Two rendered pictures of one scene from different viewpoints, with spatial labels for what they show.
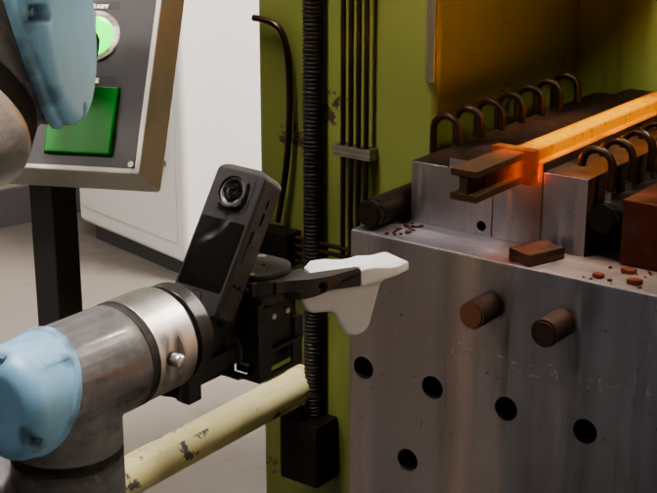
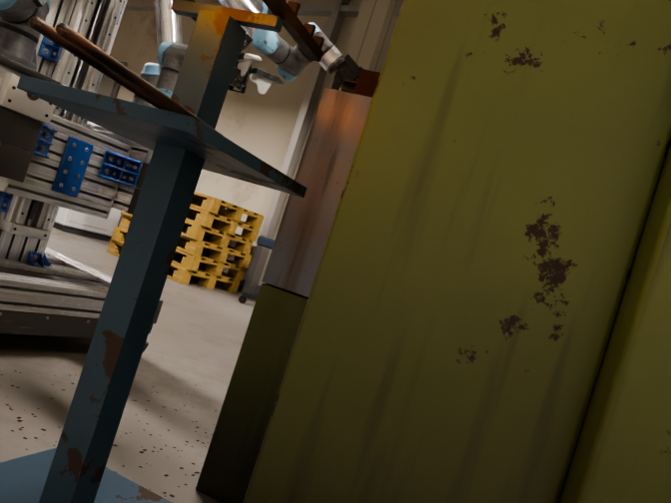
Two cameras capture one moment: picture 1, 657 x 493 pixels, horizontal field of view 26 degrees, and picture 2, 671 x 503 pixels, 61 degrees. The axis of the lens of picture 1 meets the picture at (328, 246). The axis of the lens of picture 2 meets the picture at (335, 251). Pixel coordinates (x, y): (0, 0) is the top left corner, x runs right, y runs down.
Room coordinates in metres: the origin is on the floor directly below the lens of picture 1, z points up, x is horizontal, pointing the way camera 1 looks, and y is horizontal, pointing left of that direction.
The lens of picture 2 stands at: (0.89, -1.53, 0.56)
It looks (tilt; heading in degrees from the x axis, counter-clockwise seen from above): 1 degrees up; 71
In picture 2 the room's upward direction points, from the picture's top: 18 degrees clockwise
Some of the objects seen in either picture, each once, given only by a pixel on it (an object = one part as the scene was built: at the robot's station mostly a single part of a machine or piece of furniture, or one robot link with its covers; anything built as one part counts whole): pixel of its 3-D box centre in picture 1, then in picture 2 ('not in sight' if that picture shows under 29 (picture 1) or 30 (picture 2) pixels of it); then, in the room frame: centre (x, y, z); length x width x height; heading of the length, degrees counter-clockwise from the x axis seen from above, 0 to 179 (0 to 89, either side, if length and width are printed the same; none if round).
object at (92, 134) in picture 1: (83, 121); not in sight; (1.48, 0.26, 1.01); 0.07 x 0.05 x 0.07; 78
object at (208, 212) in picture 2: not in sight; (186, 234); (1.32, 3.89, 0.38); 1.12 x 0.74 x 0.77; 128
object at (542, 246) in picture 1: (537, 252); not in sight; (1.30, -0.20, 0.92); 0.04 x 0.03 x 0.01; 123
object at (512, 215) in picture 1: (591, 155); not in sight; (1.53, -0.29, 0.96); 0.42 x 0.20 x 0.09; 143
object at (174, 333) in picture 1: (148, 344); not in sight; (0.92, 0.13, 0.98); 0.08 x 0.05 x 0.08; 53
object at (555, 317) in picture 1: (552, 328); not in sight; (1.23, -0.21, 0.87); 0.04 x 0.03 x 0.03; 143
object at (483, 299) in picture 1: (481, 310); not in sight; (1.27, -0.15, 0.87); 0.04 x 0.03 x 0.03; 143
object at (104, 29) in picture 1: (94, 36); not in sight; (1.53, 0.25, 1.09); 0.05 x 0.03 x 0.04; 53
